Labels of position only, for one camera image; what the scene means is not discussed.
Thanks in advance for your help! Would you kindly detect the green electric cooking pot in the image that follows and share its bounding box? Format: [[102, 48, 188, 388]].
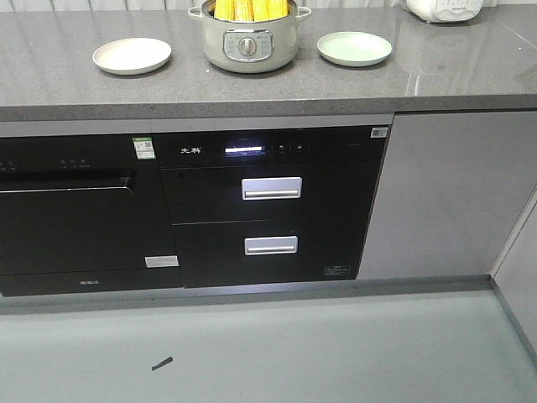
[[188, 1, 311, 74]]

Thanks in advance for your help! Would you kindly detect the light green plate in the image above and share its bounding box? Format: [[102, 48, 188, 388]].
[[317, 32, 393, 67]]

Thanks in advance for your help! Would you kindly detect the small black floor debris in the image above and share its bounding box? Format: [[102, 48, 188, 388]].
[[151, 356, 174, 371]]

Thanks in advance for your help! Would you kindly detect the black drawer disinfection cabinet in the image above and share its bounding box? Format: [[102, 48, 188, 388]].
[[154, 125, 389, 288]]

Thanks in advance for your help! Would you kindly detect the pale patchy corn cob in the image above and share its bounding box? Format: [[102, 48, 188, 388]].
[[233, 0, 254, 22]]

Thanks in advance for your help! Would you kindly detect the grey cabinet door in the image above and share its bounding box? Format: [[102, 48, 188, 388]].
[[358, 112, 536, 280]]

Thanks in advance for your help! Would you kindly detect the black built-in dishwasher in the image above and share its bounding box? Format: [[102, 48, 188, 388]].
[[1, 134, 183, 296]]

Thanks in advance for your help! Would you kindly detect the cream white plate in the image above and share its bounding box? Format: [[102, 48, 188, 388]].
[[92, 38, 172, 76]]

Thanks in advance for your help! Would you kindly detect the yellow corn cob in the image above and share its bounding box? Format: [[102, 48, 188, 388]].
[[213, 0, 235, 21], [268, 0, 290, 19], [252, 0, 272, 22]]

